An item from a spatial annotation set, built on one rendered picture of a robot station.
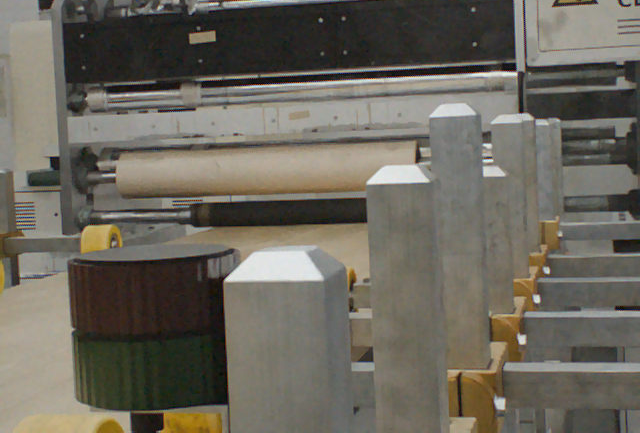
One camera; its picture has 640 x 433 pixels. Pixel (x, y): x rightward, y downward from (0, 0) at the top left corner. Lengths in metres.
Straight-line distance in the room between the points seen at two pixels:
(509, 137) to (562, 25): 1.55
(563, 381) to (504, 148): 0.49
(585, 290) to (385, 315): 0.80
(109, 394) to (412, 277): 0.27
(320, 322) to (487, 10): 2.60
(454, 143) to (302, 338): 0.50
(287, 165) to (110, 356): 2.65
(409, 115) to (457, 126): 2.09
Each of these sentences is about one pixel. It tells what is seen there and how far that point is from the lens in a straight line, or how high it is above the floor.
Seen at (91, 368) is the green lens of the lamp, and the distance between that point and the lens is 0.41.
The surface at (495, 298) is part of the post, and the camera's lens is 1.14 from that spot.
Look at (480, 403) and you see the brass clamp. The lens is 0.87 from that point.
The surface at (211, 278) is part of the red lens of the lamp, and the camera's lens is 0.40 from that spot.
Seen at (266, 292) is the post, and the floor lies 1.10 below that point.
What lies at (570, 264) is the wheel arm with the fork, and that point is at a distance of 1.68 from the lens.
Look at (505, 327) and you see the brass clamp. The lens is 1.12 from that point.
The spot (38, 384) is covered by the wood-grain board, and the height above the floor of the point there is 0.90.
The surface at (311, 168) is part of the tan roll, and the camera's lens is 3.02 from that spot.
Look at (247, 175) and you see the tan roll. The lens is 3.07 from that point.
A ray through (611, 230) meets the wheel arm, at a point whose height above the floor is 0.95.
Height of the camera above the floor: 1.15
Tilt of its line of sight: 3 degrees down
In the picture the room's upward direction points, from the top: 3 degrees counter-clockwise
